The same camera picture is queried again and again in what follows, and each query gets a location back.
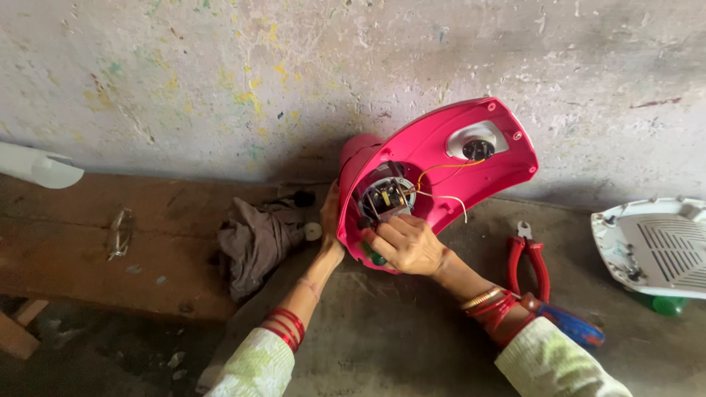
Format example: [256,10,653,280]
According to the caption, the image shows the red bangles on left wrist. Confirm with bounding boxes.
[259,306,307,354]

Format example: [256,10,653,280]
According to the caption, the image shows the gold bangle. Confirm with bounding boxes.
[460,286,504,311]

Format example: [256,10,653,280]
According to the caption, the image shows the green handled screwdriver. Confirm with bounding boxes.
[361,240,388,268]

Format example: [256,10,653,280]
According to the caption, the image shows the black motor coupler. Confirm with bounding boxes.
[462,139,496,162]

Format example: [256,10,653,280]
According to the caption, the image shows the metal clip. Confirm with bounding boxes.
[107,208,135,261]

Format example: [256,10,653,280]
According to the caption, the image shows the red bangles on wrist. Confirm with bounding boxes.
[466,289,536,349]
[259,306,307,354]

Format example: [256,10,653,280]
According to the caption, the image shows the brown wooden bench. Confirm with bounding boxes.
[0,172,332,323]

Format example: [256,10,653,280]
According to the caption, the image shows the metal electric motor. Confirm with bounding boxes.
[356,176,416,224]

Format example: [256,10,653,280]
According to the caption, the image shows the white vented base cover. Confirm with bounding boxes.
[590,197,706,300]

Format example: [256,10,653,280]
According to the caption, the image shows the person's left hand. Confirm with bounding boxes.
[319,180,347,261]

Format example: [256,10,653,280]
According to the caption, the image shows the white plastic housing piece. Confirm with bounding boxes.
[0,142,85,190]

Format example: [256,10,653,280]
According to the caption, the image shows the red handled pliers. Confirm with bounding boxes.
[506,221,551,303]

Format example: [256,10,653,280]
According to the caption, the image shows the pink wrist thread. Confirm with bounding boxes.
[297,277,322,301]

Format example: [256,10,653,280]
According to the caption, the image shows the red bangles on right wrist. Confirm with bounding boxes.
[466,289,536,349]

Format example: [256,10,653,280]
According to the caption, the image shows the blue and red screwdriver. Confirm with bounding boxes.
[521,292,606,348]

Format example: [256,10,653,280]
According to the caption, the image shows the orange wire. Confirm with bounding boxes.
[415,159,486,193]

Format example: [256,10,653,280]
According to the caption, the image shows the white wire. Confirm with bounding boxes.
[414,190,468,224]

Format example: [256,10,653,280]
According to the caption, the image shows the brown cloth rag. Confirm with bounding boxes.
[217,197,307,303]

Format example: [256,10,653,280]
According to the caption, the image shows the person's right hand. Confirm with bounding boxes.
[361,214,450,276]

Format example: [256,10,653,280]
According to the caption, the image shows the green plastic bottle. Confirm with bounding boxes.
[629,289,690,318]

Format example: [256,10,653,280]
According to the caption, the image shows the wooden block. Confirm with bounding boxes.
[0,299,50,361]

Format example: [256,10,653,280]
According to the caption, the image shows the pink mixer grinder body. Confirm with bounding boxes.
[336,97,539,275]

